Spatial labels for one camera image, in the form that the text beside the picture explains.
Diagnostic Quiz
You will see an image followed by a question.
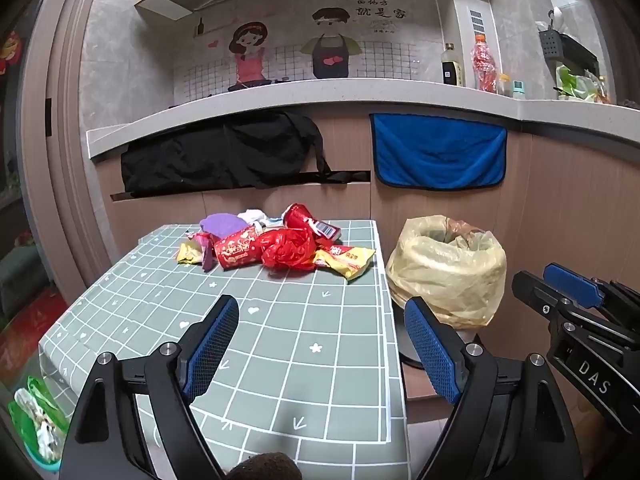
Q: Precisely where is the green checked tablecloth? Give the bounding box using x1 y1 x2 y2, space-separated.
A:
39 219 412 480

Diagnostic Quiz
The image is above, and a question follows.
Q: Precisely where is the brown door frame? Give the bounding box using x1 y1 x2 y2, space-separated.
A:
30 0 111 286

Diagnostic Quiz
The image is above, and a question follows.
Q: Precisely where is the white water heater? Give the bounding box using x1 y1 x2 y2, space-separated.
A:
434 0 501 91

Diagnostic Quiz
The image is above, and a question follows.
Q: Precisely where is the purple wrapper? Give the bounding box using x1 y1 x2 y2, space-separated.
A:
199 213 242 273

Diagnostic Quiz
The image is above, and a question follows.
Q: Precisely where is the cartoon wall sticker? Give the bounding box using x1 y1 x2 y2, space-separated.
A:
172 0 441 103

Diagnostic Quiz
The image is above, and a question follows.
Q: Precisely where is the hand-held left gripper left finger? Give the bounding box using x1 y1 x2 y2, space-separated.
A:
59 294 241 480

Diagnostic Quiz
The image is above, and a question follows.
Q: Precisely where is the small yellow packet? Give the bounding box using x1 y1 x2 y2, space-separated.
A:
176 240 203 264

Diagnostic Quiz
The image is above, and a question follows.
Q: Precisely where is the green vegetable bag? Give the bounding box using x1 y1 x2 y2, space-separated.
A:
555 65 611 103

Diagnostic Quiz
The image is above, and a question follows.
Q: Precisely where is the white blue plastic bag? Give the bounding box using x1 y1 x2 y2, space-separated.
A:
237 208 286 228

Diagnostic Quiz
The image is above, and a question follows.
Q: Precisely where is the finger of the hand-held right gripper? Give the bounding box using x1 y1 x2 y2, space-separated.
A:
511 270 568 318
543 262 640 318

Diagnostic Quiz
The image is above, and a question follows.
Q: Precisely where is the black cloth bag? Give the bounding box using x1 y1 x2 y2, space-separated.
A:
120 110 371 198

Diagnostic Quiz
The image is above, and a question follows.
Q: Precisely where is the dark brown fuzzy object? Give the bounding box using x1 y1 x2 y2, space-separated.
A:
227 452 303 480

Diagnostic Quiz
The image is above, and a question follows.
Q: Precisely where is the black dish rack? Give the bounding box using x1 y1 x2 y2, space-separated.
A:
539 27 601 76

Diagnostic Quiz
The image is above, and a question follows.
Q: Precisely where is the yellow snack packet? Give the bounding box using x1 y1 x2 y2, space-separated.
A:
312 242 376 281

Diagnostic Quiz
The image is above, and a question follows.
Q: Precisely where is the orange drink bottle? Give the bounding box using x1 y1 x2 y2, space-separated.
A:
471 33 501 93

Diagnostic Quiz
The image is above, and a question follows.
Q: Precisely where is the yellow lined trash bin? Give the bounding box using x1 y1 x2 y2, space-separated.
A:
385 215 507 373

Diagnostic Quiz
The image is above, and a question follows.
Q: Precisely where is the green basket with trash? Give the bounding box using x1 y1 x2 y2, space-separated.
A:
7 376 71 473

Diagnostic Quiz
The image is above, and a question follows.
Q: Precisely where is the red plastic bag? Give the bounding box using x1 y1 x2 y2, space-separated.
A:
252 227 318 276

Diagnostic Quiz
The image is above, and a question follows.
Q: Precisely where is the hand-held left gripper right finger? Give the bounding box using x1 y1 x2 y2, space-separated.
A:
403 296 586 480

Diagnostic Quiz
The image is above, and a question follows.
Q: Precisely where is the grey stone kitchen counter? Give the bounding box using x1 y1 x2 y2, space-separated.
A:
86 77 640 161

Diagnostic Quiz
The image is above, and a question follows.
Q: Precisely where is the red drink can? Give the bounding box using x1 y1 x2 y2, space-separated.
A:
282 203 342 242

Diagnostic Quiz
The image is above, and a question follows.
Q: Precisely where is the red paper cup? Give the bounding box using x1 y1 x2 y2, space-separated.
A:
212 224 263 270

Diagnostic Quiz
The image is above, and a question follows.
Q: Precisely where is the blue towel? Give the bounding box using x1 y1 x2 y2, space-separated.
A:
370 112 508 191

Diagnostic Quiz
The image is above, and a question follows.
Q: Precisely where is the dark soy sauce bottle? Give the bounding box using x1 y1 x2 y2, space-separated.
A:
441 42 466 87

